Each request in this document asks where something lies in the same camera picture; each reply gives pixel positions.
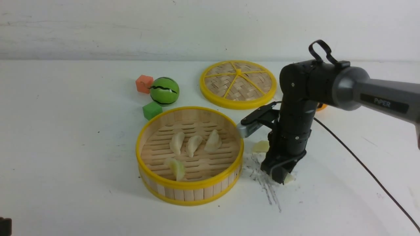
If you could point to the yellow-rimmed woven steamer lid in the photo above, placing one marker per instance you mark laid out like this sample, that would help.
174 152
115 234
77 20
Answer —
238 84

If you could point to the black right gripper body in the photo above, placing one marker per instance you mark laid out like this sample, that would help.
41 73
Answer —
288 138

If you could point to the green toy watermelon ball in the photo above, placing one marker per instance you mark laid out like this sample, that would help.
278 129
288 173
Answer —
164 91

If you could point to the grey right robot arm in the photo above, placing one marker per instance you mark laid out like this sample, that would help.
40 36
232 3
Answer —
307 84

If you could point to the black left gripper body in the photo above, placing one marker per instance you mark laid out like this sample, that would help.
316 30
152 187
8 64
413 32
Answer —
5 226

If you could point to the orange toy pear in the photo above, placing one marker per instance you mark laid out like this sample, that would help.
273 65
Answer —
320 107

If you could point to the green foam cube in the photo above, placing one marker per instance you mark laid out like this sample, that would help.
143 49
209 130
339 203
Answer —
151 110

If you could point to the yellow-rimmed bamboo steamer tray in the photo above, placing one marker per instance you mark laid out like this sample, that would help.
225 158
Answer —
208 176

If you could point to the green dumpling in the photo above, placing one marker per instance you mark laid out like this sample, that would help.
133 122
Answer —
261 147
288 178
177 168

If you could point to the white dumpling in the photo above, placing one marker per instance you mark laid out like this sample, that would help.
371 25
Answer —
192 145
214 142
176 143

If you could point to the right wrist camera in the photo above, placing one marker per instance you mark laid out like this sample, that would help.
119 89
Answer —
262 116

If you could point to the orange foam cube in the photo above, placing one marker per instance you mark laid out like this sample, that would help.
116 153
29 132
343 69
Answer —
143 84

